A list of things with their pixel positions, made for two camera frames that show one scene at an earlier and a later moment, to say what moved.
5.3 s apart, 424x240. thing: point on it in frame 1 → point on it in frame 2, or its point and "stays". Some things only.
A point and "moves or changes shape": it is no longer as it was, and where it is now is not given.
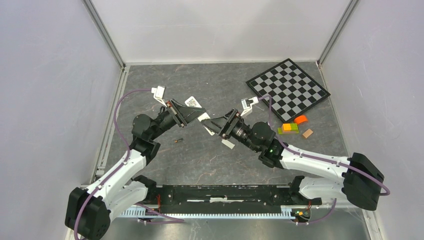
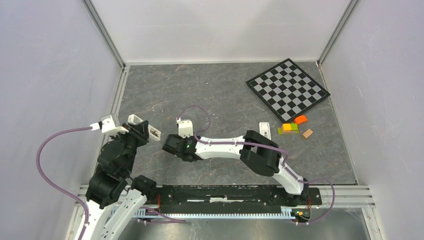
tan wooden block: (307, 133) stays
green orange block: (288, 128) stays
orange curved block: (300, 119) stays
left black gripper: (185, 113) → (140, 130)
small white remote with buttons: (191, 102) moves or changes shape
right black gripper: (219, 125) → (177, 137)
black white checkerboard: (293, 91) stays
